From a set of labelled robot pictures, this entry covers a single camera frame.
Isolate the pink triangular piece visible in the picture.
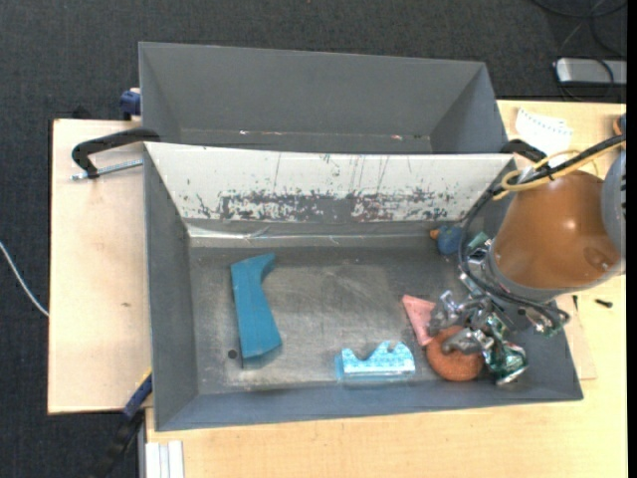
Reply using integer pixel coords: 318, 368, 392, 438
401, 294, 440, 348

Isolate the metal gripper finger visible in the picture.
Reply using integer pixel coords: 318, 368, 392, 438
427, 290, 472, 339
439, 327, 497, 358

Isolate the blue and orange toy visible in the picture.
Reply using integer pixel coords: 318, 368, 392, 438
429, 223, 465, 257

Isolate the blue angled block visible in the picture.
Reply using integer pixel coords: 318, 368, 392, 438
229, 252, 284, 369

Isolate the orange round scrubber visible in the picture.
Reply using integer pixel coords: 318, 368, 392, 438
425, 325, 486, 383

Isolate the white paper strip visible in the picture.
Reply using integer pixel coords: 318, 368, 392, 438
514, 107, 574, 155

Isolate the pale wood board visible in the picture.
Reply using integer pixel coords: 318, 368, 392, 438
47, 118, 154, 415

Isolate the crushed green can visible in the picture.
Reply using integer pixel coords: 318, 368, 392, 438
483, 315, 530, 387

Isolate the grey metal bin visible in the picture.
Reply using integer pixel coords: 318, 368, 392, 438
137, 41, 584, 433

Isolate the light blue patterned sponge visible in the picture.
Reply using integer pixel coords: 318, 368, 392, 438
334, 341, 417, 383

